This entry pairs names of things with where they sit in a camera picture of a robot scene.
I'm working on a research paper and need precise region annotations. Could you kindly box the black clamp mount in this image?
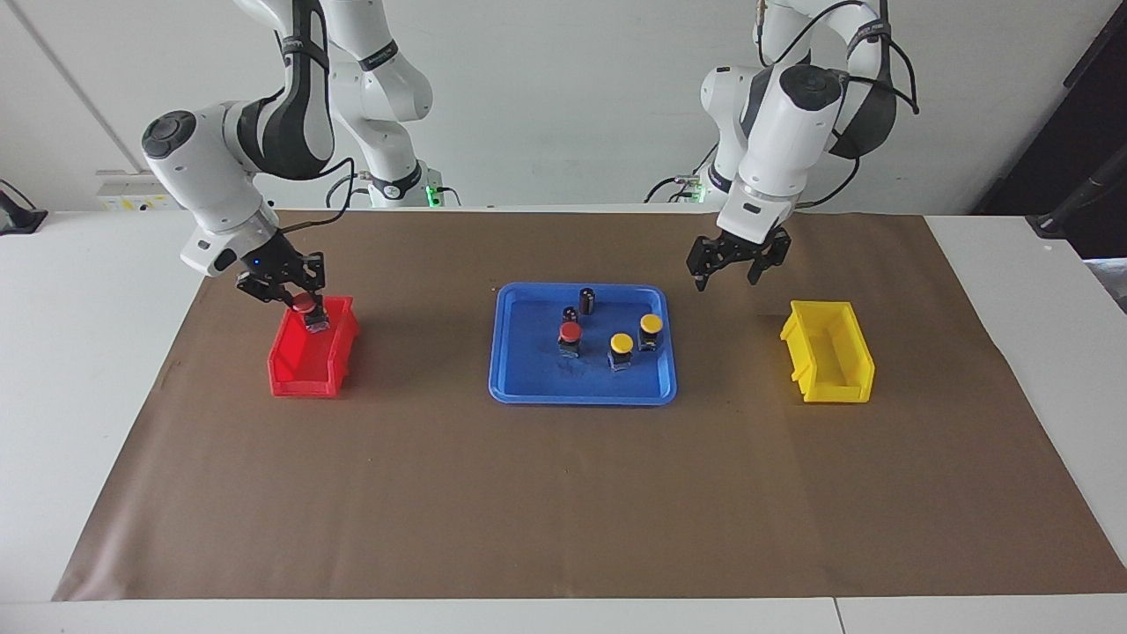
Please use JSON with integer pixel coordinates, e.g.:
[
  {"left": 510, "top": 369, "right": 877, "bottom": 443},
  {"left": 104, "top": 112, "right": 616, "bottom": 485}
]
[{"left": 0, "top": 181, "right": 49, "bottom": 237}]

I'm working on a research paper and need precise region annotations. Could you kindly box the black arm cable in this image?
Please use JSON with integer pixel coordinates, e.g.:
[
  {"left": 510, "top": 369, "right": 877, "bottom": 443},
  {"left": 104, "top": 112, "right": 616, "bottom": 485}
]
[
  {"left": 757, "top": 0, "right": 921, "bottom": 210},
  {"left": 280, "top": 157, "right": 357, "bottom": 234}
]

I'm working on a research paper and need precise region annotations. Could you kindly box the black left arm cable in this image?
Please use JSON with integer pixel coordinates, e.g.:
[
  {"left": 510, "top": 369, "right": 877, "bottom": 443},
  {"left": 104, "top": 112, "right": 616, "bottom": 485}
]
[{"left": 757, "top": 0, "right": 921, "bottom": 210}]

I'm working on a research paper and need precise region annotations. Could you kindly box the brown paper table mat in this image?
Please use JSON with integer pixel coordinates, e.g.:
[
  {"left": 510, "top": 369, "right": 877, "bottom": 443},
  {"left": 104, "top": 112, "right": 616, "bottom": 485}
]
[{"left": 53, "top": 209, "right": 1127, "bottom": 602}]

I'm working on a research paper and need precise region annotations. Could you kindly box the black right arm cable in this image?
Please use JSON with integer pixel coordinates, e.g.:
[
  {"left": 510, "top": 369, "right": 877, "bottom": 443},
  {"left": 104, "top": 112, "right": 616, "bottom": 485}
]
[{"left": 280, "top": 157, "right": 357, "bottom": 234}]

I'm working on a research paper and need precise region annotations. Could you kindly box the yellow plastic bin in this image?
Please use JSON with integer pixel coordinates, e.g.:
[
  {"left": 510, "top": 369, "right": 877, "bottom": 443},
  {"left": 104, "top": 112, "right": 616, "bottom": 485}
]
[{"left": 779, "top": 300, "right": 876, "bottom": 404}]

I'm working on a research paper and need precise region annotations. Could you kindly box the black right base cable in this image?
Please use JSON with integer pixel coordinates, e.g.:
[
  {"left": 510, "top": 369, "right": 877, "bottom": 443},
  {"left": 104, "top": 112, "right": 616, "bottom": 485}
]
[{"left": 324, "top": 172, "right": 366, "bottom": 210}]

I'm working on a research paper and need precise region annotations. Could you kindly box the blue plastic tray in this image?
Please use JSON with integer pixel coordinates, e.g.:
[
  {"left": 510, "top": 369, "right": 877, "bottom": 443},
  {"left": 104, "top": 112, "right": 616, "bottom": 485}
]
[{"left": 489, "top": 282, "right": 679, "bottom": 407}]

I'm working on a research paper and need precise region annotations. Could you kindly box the red plastic bin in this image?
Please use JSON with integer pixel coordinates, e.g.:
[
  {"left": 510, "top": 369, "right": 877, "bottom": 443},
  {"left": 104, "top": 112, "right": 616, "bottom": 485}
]
[{"left": 267, "top": 295, "right": 360, "bottom": 399}]

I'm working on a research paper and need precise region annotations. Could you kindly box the black base cable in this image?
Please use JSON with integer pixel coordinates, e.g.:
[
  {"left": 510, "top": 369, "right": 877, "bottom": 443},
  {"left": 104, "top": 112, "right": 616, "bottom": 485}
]
[
  {"left": 643, "top": 136, "right": 718, "bottom": 205},
  {"left": 324, "top": 172, "right": 366, "bottom": 210}
]

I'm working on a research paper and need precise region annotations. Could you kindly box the black left base cable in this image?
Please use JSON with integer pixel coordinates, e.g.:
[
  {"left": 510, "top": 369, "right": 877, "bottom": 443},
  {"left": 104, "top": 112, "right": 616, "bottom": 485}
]
[{"left": 643, "top": 136, "right": 718, "bottom": 205}]

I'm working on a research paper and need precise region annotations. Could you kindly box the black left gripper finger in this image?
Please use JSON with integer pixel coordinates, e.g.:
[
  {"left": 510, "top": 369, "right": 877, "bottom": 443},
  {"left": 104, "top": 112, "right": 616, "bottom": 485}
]
[
  {"left": 748, "top": 236, "right": 791, "bottom": 285},
  {"left": 687, "top": 236, "right": 725, "bottom": 292}
]

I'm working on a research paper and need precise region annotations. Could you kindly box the black background panel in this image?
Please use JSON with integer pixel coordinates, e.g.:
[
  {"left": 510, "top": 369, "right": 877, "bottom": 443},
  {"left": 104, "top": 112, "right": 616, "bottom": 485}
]
[{"left": 973, "top": 0, "right": 1127, "bottom": 258}]

